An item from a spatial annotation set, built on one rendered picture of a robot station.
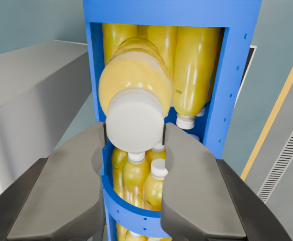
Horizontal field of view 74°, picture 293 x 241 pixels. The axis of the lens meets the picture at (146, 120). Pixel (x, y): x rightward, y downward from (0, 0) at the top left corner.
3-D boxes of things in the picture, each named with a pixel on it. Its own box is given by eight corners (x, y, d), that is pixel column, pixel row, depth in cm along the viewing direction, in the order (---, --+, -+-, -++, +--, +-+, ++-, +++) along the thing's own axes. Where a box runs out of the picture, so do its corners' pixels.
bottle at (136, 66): (164, 41, 29) (195, 76, 13) (154, 85, 33) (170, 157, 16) (117, 32, 29) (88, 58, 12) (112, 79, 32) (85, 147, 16)
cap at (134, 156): (147, 156, 47) (147, 149, 46) (139, 165, 44) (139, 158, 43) (134, 150, 49) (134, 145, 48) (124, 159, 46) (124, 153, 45)
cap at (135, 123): (166, 93, 14) (170, 104, 12) (155, 138, 16) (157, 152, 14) (112, 84, 13) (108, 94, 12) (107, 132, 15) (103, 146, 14)
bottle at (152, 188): (153, 209, 55) (156, 157, 46) (174, 224, 51) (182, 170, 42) (136, 227, 50) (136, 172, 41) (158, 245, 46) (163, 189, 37)
